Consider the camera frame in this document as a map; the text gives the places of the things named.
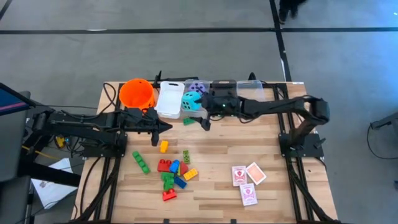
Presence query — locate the clear plastic bin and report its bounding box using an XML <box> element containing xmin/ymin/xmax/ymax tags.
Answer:
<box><xmin>236</xmin><ymin>79</ymin><xmax>267</xmax><ymax>102</ymax></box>
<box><xmin>181</xmin><ymin>78</ymin><xmax>211</xmax><ymax>118</ymax></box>

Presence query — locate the white paper sheet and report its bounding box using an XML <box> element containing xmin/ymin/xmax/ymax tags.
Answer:
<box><xmin>30</xmin><ymin>157</ymin><xmax>75</xmax><ymax>210</ymax></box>

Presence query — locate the blue toy brick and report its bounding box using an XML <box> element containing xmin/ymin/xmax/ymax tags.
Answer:
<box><xmin>169</xmin><ymin>159</ymin><xmax>181</xmax><ymax>174</ymax></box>
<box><xmin>174</xmin><ymin>176</ymin><xmax>188</xmax><ymax>190</ymax></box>

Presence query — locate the orange-backed playing card box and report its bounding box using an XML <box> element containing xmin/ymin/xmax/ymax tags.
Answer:
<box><xmin>246</xmin><ymin>161</ymin><xmax>267</xmax><ymax>186</ymax></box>

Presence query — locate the black aluminium table frame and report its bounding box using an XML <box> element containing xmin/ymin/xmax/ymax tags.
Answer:
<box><xmin>71</xmin><ymin>70</ymin><xmax>343</xmax><ymax>224</ymax></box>

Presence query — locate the purple foam die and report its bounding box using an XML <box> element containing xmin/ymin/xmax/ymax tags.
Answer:
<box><xmin>187</xmin><ymin>81</ymin><xmax>207</xmax><ymax>96</ymax></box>

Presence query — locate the white plastic bin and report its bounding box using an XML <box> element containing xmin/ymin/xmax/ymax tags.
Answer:
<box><xmin>154</xmin><ymin>80</ymin><xmax>185</xmax><ymax>120</ymax></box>

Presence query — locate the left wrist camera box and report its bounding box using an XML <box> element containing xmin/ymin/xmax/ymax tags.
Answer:
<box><xmin>124</xmin><ymin>108</ymin><xmax>144</xmax><ymax>120</ymax></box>

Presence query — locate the blue screen monitor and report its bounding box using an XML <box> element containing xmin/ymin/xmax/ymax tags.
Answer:
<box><xmin>0</xmin><ymin>82</ymin><xmax>37</xmax><ymax>116</ymax></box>

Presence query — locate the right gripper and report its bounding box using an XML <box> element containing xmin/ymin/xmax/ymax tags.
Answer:
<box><xmin>188</xmin><ymin>92</ymin><xmax>243</xmax><ymax>132</ymax></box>

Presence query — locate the black workstation stand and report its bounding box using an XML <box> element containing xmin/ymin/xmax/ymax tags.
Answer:
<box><xmin>0</xmin><ymin>90</ymin><xmax>82</xmax><ymax>224</ymax></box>

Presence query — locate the dark grey plastic bin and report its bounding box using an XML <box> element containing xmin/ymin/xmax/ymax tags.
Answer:
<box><xmin>211</xmin><ymin>79</ymin><xmax>239</xmax><ymax>96</ymax></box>

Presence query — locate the teal foam die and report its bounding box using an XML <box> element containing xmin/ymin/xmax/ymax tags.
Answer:
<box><xmin>181</xmin><ymin>91</ymin><xmax>203</xmax><ymax>111</ymax></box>

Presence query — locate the long narrow green toy brick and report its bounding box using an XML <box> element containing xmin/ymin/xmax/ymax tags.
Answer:
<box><xmin>132</xmin><ymin>151</ymin><xmax>151</xmax><ymax>175</ymax></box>

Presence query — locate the orange pumpkin-face bucket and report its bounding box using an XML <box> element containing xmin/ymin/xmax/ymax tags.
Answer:
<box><xmin>118</xmin><ymin>78</ymin><xmax>156</xmax><ymax>111</ymax></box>

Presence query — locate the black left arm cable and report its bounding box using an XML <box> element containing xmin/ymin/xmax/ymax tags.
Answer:
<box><xmin>101</xmin><ymin>82</ymin><xmax>118</xmax><ymax>113</ymax></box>

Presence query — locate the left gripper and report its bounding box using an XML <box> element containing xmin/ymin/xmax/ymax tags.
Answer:
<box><xmin>119</xmin><ymin>107</ymin><xmax>174</xmax><ymax>147</ymax></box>

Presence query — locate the person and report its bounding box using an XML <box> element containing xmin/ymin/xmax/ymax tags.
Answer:
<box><xmin>277</xmin><ymin>0</ymin><xmax>308</xmax><ymax>25</ymax></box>

